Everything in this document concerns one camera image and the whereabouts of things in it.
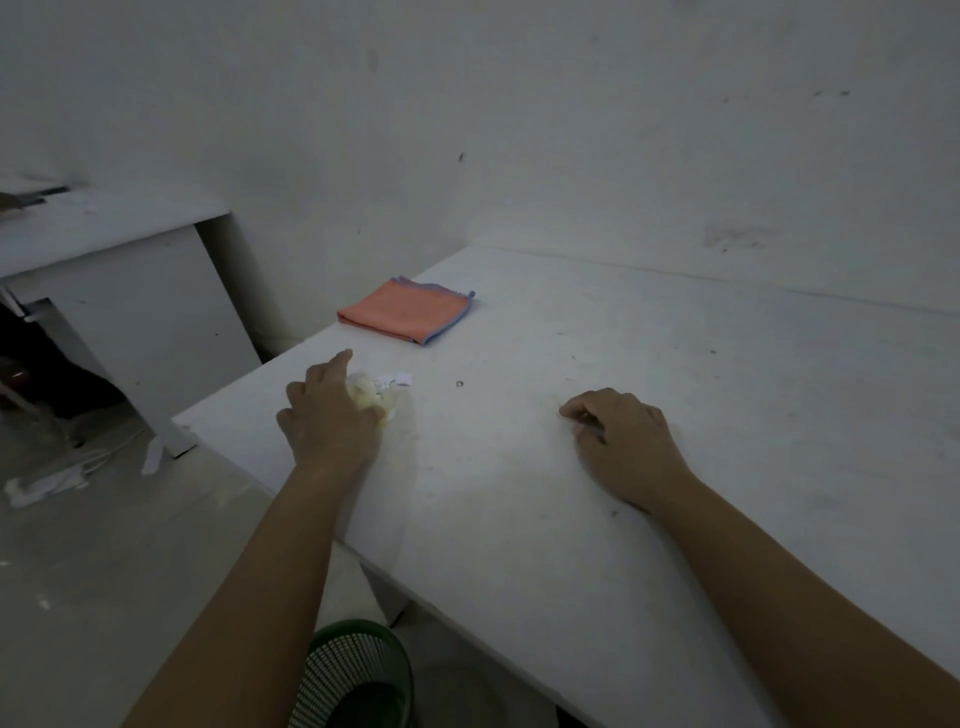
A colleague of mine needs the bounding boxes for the person's right forearm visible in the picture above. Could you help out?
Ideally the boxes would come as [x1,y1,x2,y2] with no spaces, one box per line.
[646,471,960,728]

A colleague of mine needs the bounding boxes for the white cable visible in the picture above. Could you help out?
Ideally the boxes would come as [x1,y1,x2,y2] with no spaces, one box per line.
[73,424,155,477]

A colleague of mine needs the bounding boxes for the person's left forearm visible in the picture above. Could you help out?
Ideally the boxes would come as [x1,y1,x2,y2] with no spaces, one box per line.
[122,461,378,728]

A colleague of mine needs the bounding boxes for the folded orange cloth blue trim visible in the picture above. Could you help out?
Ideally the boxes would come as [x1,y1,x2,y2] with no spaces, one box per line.
[336,276,477,347]

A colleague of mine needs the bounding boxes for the person's right hand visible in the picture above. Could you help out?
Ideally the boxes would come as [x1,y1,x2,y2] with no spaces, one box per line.
[558,387,696,516]

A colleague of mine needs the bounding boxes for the pale yellow tissue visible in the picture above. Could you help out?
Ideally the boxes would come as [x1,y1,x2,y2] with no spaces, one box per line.
[345,371,399,428]

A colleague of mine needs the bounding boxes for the white power strip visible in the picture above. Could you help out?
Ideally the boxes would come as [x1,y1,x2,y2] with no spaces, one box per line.
[3,461,92,510]

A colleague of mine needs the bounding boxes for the green mesh waste basket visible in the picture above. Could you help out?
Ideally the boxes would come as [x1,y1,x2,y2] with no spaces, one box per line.
[288,619,416,728]

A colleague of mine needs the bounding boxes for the person's left hand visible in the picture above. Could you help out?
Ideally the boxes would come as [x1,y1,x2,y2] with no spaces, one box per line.
[276,348,390,476]

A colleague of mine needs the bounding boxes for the white side desk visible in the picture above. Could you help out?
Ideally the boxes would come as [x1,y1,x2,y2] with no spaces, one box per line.
[0,183,262,459]

